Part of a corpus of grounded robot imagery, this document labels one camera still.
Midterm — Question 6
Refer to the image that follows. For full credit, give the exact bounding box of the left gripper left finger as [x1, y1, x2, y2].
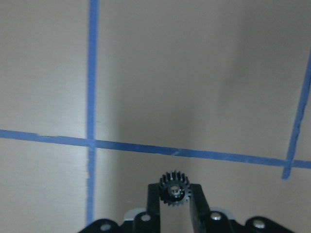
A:
[147, 183, 160, 233]

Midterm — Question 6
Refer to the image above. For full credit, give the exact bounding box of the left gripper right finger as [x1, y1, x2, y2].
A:
[190, 184, 210, 233]

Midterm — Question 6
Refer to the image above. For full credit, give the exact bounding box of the black bearing gear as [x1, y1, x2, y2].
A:
[159, 170, 191, 206]

